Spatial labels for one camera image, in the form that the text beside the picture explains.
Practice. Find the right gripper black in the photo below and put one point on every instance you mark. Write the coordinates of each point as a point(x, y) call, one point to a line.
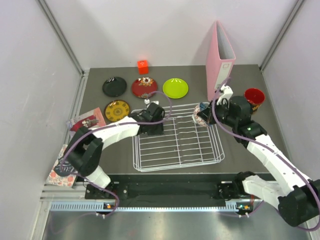
point(207, 114)

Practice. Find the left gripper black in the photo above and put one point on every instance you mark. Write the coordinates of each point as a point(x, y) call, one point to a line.
point(158, 131)

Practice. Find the red blue patterned bowl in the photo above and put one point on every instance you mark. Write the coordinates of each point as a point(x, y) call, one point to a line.
point(201, 114)

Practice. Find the white wire dish rack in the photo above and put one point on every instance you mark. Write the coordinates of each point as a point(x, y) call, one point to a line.
point(183, 143)

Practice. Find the green plate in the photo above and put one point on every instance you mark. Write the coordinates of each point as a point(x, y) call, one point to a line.
point(175, 88)

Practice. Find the yellow plate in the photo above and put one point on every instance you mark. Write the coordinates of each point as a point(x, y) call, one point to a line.
point(116, 110)

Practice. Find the red floral plate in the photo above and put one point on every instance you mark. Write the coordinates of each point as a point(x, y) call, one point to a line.
point(142, 87)

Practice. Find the red cup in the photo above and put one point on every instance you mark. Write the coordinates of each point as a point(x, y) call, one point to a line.
point(255, 97)

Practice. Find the black glossy plate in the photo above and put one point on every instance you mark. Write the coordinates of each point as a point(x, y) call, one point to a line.
point(114, 86)

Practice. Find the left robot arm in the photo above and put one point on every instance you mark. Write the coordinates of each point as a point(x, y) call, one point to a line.
point(84, 151)

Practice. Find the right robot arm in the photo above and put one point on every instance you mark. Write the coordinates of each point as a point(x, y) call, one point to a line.
point(294, 195)

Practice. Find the red illustrated card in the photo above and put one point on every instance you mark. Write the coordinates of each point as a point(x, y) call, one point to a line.
point(90, 119)

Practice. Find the orange cube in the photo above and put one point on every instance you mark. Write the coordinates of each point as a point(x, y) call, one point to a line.
point(143, 67)

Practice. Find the floral patterned cloth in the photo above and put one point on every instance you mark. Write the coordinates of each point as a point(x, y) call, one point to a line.
point(63, 175)

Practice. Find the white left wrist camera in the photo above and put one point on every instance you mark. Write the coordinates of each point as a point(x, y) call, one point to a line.
point(147, 102)

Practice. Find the pink ring binder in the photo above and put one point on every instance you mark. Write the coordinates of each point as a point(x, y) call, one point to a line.
point(220, 60)

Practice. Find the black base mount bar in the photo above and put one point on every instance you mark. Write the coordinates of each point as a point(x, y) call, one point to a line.
point(213, 185)

